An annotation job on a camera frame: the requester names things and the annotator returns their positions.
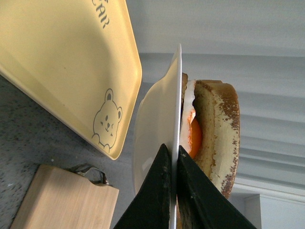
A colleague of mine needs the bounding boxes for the fake fried egg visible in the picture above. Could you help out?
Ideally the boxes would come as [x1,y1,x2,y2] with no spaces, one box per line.
[180,80,202,159]

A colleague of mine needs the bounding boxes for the yellow bear tray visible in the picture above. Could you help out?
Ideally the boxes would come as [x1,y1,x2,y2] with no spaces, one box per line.
[0,0,142,160]

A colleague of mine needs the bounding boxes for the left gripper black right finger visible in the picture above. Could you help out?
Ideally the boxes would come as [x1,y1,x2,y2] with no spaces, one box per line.
[177,146,255,229]

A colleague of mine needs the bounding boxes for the white round plate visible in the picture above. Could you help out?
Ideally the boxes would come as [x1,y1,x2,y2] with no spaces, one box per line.
[132,45,182,229]

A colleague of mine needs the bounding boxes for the grey curtain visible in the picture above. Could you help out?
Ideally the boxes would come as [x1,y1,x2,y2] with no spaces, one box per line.
[127,0,305,229]

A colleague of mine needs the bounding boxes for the bamboo cutting board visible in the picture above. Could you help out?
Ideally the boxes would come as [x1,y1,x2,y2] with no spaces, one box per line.
[11,165,119,229]

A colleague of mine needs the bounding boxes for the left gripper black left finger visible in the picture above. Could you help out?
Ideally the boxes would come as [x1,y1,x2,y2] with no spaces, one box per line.
[114,144,172,229]

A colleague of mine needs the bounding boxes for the bread slice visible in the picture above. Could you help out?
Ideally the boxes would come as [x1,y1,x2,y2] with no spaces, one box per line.
[193,80,240,198]

